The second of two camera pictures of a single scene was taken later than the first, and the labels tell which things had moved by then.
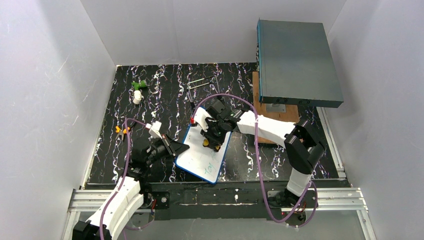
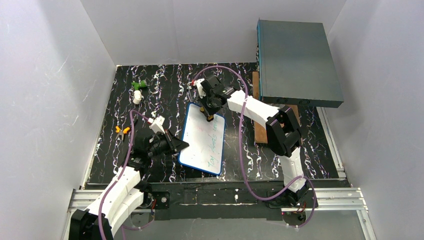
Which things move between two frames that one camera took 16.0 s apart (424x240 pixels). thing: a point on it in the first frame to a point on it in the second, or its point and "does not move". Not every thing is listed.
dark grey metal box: (295, 66) does not move
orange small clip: (121, 132) does not move
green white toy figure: (137, 93) does not move
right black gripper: (213, 131) to (209, 108)
